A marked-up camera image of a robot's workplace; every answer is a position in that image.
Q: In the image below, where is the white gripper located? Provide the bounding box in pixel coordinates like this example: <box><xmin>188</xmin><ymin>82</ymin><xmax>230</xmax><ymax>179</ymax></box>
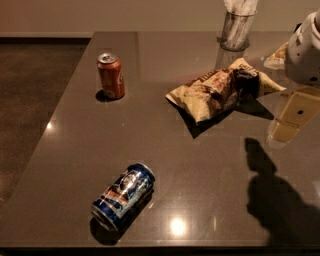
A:
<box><xmin>268</xmin><ymin>9</ymin><xmax>320</xmax><ymax>148</ymax></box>

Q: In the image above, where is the brown chip bag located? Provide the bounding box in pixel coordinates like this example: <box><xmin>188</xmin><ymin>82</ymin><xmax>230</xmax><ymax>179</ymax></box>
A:
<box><xmin>166</xmin><ymin>58</ymin><xmax>284</xmax><ymax>123</ymax></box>

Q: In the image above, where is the red soda can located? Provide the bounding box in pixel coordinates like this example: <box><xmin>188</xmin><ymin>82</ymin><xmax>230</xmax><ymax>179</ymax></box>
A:
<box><xmin>97</xmin><ymin>52</ymin><xmax>125</xmax><ymax>99</ymax></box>

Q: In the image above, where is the blue pepsi can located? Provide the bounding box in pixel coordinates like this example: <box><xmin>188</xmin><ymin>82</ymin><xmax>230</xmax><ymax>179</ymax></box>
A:
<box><xmin>91</xmin><ymin>163</ymin><xmax>155</xmax><ymax>231</ymax></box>

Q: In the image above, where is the small snack packet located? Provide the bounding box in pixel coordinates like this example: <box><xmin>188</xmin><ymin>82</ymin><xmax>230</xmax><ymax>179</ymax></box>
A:
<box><xmin>264</xmin><ymin>43</ymin><xmax>288</xmax><ymax>70</ymax></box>

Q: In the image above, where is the clear cup with utensils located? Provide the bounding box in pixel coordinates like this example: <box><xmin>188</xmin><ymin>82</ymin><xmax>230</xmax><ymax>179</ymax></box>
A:
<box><xmin>220</xmin><ymin>0</ymin><xmax>258</xmax><ymax>52</ymax></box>

